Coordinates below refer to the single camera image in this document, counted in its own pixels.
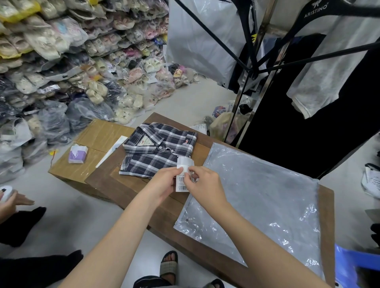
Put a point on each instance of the person's right hand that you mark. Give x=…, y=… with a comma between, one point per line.
x=206, y=190

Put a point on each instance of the person's left hand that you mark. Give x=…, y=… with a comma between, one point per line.
x=160, y=185

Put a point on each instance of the person's left thumb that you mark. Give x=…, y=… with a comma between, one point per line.
x=173, y=170

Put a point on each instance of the person's right thumb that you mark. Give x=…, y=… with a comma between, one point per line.
x=187, y=179

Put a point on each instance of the white label sheet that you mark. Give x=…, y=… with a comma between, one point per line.
x=184, y=163

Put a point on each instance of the person's left forearm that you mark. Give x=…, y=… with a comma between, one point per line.
x=115, y=246

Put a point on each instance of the person's right forearm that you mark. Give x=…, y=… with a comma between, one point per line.
x=261, y=252

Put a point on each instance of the folded plaid shirt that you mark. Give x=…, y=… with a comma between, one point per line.
x=154, y=148

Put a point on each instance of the white paper sheet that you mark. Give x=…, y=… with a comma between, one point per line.
x=111, y=151

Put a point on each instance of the heap of bagged goods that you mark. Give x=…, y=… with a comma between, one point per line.
x=222, y=121

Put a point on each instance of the clear plastic bag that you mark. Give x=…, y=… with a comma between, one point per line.
x=255, y=198

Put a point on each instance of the brown cardboard box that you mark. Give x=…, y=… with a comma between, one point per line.
x=89, y=154

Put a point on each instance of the person's left sandal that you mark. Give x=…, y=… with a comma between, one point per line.
x=168, y=267

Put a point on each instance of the person's sandal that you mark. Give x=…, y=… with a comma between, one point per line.
x=214, y=284
x=168, y=267

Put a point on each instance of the purple white tissue packet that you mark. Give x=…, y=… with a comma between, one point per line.
x=77, y=154

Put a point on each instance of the person's right sandal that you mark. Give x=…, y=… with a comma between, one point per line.
x=214, y=284

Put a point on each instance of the person's dark shorts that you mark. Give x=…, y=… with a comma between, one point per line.
x=148, y=282

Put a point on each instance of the metal clothes rack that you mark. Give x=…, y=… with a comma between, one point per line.
x=261, y=89

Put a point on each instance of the black hanging garment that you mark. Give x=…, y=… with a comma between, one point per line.
x=299, y=142

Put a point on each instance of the black thin metal stand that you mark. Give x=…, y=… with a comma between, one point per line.
x=225, y=47

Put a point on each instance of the grey plastic garment cover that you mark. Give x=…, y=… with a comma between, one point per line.
x=204, y=38

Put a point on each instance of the pile of bagged sandals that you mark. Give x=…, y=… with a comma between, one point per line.
x=74, y=59

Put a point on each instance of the white handheld device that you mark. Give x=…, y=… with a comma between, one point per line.
x=5, y=192

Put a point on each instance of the light grey sweater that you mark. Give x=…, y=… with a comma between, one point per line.
x=329, y=68

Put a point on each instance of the blue plastic bag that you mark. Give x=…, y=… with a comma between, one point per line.
x=348, y=267

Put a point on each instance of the white printed bag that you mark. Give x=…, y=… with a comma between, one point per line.
x=371, y=181

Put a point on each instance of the black clothes hanger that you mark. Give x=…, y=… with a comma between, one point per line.
x=314, y=14

